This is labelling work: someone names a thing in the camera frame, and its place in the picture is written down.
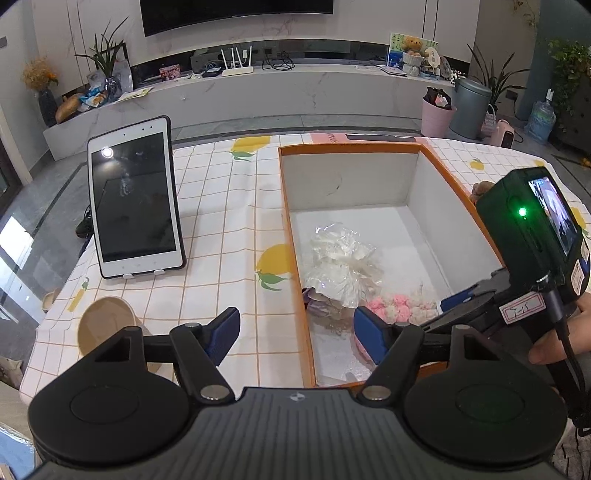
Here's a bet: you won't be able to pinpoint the lemon print checked tablecloth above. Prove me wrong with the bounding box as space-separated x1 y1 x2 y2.
21 134 591 398

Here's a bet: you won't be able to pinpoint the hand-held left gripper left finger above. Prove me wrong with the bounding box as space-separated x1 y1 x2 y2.
85 306 242 401

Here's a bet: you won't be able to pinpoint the dried yellow flowers in vase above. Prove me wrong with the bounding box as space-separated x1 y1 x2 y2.
21 58 61 127

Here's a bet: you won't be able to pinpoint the purple patterned soft toy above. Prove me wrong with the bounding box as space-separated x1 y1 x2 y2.
302 287 354 320

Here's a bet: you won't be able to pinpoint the white router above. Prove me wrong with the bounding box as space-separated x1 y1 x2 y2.
221 45 254 76

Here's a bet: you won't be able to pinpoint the black cables on console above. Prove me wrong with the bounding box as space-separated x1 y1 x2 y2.
262 48 295 71

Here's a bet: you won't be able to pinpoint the white marble console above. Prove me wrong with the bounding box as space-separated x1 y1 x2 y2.
43 62 458 162

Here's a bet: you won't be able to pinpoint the brown oval object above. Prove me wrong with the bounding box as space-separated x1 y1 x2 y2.
55 93 86 124

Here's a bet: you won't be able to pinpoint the black television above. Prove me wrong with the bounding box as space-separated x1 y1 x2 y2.
139 0 334 38

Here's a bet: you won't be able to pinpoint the person's right hand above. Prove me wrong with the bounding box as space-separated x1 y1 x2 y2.
527 304 591 366

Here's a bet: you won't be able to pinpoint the long leaf potted plant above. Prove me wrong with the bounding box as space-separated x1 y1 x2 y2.
466 44 530 116

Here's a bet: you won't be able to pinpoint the yellow green paper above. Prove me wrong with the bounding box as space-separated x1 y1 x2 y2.
117 87 153 103

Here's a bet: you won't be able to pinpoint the green ivy plant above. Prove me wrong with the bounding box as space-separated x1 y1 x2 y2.
547 39 591 118

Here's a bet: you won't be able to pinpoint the crumpled clear plastic wrap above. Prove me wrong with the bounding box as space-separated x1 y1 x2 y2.
302 222 385 309

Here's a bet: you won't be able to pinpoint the pink white pompom plush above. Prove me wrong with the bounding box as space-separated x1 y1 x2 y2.
353 292 439 366

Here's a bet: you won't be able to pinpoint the grey pedal trash can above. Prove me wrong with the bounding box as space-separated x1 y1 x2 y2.
449 78 493 140

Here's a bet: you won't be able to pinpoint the brown teddy bear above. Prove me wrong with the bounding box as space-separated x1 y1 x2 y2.
401 36 424 77

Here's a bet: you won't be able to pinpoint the blue snack bag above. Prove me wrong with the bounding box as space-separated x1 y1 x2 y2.
81 88 112 110

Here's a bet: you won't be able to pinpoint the orange cardboard box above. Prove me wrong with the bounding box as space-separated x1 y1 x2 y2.
278 142 506 388

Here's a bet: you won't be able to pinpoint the dark cabinet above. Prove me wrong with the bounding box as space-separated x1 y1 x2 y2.
551 69 591 154

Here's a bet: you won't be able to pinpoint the brown furry plush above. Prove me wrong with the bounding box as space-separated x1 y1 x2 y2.
470 181 496 205

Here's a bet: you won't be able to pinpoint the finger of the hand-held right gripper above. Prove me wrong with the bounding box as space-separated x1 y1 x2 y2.
440 282 497 315
418 315 462 336

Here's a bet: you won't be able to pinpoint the colourful picture board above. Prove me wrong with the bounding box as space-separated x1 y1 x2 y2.
387 32 439 71

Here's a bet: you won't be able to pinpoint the pink space heater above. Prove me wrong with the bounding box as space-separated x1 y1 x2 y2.
488 119 517 149

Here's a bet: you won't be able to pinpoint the pink printed sheet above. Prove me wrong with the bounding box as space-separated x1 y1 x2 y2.
309 132 432 149

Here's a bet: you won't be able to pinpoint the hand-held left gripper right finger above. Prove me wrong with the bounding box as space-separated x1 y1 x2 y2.
353 305 504 401

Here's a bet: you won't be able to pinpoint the white tablet in black case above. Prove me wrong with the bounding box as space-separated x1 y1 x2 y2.
87 115 187 280

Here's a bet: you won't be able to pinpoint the green potted plant in vase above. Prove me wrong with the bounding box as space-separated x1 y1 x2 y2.
76 18 134 100

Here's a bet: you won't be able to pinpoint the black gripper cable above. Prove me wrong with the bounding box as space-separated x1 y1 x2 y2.
544 276 589 416

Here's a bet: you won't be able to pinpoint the beige bowl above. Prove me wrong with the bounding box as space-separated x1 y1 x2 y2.
78 296 152 372

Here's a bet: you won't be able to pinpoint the pink waste bin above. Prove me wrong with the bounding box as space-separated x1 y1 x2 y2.
421 87 458 138

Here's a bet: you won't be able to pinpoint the blue water jug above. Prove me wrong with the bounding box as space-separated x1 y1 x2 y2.
524 89 557 143

